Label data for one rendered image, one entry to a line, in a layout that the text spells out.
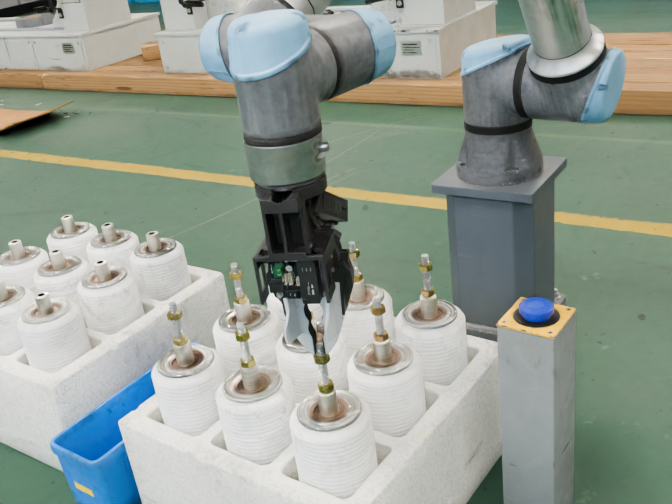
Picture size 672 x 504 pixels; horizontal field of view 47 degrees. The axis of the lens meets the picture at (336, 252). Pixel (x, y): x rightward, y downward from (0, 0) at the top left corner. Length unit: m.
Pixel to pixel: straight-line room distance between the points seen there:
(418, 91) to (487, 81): 1.68
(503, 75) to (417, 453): 0.64
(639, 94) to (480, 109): 1.43
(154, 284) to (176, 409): 0.40
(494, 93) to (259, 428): 0.67
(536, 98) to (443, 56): 1.76
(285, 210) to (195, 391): 0.38
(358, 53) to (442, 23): 2.28
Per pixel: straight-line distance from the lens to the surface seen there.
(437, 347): 1.05
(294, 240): 0.76
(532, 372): 0.94
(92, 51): 4.27
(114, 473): 1.19
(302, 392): 1.05
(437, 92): 2.96
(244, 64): 0.71
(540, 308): 0.93
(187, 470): 1.05
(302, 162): 0.73
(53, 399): 1.25
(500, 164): 1.35
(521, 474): 1.05
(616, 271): 1.72
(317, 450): 0.90
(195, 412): 1.05
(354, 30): 0.78
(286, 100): 0.71
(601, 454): 1.24
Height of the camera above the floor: 0.80
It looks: 25 degrees down
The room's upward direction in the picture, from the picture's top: 8 degrees counter-clockwise
